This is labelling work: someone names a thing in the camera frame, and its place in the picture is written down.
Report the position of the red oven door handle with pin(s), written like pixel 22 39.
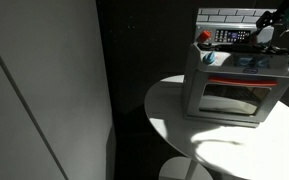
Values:
pixel 263 83

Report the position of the grey toy stove oven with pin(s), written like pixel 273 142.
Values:
pixel 237 105

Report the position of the red round timer knob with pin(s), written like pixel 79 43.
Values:
pixel 204 36

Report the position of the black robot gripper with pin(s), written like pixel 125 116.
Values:
pixel 279 18

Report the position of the blue stove knob far left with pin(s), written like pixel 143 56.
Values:
pixel 209 58

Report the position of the blue stove knob middle right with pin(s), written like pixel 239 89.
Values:
pixel 262 62

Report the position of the blue stove knob middle left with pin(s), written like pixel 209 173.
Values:
pixel 242 61

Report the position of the white round table base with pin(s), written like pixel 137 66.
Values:
pixel 183 168

